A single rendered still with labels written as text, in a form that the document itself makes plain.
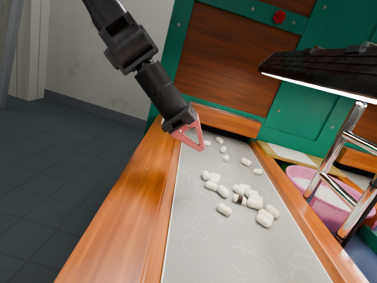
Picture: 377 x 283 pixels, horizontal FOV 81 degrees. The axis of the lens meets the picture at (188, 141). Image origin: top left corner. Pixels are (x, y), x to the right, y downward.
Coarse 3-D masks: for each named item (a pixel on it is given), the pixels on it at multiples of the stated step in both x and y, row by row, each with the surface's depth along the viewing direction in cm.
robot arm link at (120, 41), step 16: (96, 0) 39; (112, 0) 39; (96, 16) 39; (112, 16) 39; (128, 16) 39; (112, 32) 41; (128, 32) 39; (112, 48) 39; (128, 48) 39; (144, 48) 41; (128, 64) 42
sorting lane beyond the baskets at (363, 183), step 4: (344, 172) 103; (348, 176) 99; (352, 176) 100; (356, 176) 102; (352, 180) 95; (356, 180) 97; (360, 180) 98; (364, 180) 100; (368, 180) 102; (356, 184) 92; (360, 184) 93; (364, 184) 95; (368, 184) 96; (364, 188) 90
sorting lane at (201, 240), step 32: (192, 160) 68; (256, 160) 84; (192, 192) 52; (192, 224) 42; (224, 224) 45; (256, 224) 48; (288, 224) 51; (192, 256) 36; (224, 256) 37; (256, 256) 39; (288, 256) 42
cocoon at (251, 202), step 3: (249, 201) 53; (252, 201) 52; (255, 201) 53; (258, 201) 53; (249, 204) 52; (252, 204) 52; (255, 204) 52; (258, 204) 52; (261, 204) 52; (252, 207) 53; (255, 207) 52; (258, 207) 52; (261, 207) 53
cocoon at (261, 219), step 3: (258, 216) 48; (261, 216) 48; (264, 216) 48; (258, 219) 48; (261, 219) 48; (264, 219) 48; (267, 219) 47; (261, 222) 48; (264, 222) 47; (267, 222) 47; (270, 222) 47; (264, 225) 47; (267, 225) 47; (270, 225) 47
